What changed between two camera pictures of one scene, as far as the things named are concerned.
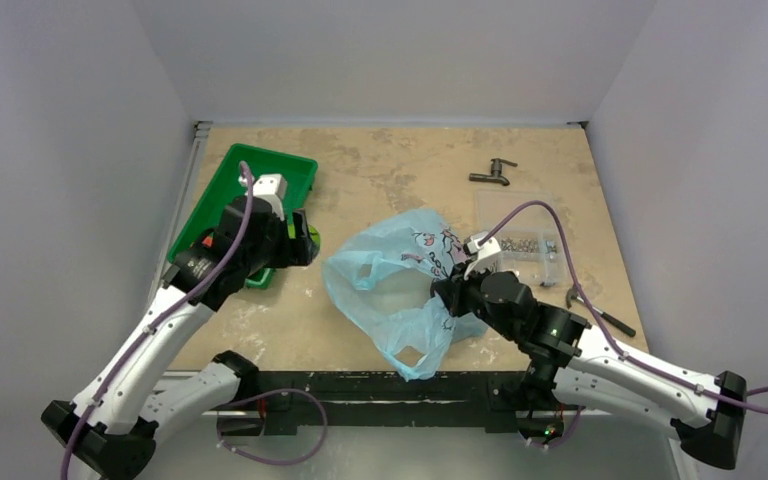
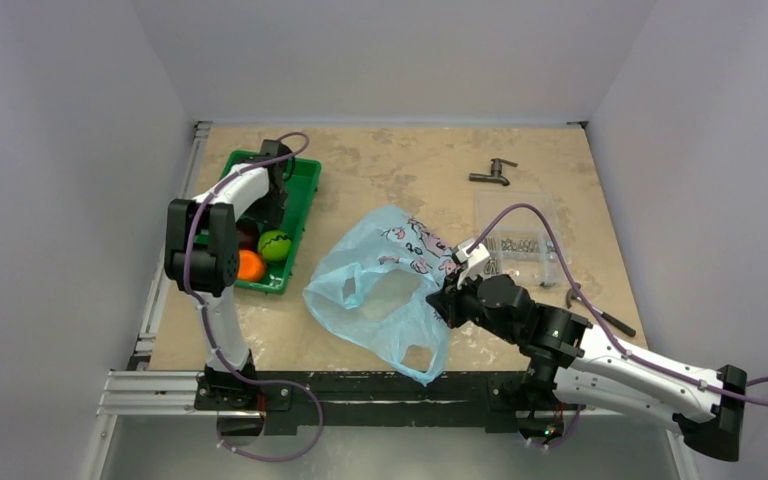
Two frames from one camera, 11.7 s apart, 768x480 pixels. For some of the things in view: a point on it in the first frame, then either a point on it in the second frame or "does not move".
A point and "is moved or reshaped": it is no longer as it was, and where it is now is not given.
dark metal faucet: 495,175 does not move
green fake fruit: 315,238 is moved or reshaped
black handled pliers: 571,294 does not move
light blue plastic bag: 384,271 is moved or reshaped
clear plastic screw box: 530,243 does not move
